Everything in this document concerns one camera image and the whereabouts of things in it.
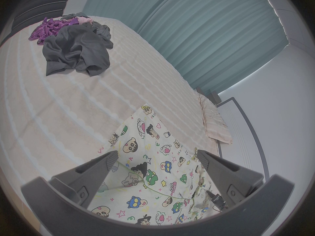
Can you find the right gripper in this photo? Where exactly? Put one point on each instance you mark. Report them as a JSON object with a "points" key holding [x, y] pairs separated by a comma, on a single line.
{"points": [[216, 200]]}

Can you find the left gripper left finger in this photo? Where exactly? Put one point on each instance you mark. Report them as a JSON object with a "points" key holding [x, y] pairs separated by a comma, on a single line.
{"points": [[83, 181]]}

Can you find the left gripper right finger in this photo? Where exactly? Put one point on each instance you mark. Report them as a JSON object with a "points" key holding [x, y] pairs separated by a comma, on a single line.
{"points": [[228, 178]]}

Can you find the white printed pyjama top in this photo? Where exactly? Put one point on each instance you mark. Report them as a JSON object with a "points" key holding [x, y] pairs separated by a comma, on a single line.
{"points": [[160, 156]]}

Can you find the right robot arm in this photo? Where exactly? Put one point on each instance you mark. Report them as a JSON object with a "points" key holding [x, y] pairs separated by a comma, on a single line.
{"points": [[223, 205]]}

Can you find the bed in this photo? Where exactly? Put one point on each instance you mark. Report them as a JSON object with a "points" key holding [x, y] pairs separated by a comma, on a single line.
{"points": [[98, 95]]}

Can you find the pile of clothes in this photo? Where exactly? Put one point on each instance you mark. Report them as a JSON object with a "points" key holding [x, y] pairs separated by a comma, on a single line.
{"points": [[73, 50]]}

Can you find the cream pillow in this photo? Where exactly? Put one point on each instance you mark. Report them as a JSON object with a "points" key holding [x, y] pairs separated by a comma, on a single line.
{"points": [[214, 124]]}

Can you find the grey bedside table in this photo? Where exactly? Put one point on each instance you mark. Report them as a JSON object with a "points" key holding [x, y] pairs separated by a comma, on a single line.
{"points": [[213, 97]]}

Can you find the blue-green curtain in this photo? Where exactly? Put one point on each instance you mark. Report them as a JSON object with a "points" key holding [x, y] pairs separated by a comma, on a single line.
{"points": [[196, 33]]}

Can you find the black chest of drawers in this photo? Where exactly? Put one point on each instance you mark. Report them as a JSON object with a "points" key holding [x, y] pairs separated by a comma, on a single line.
{"points": [[37, 8]]}

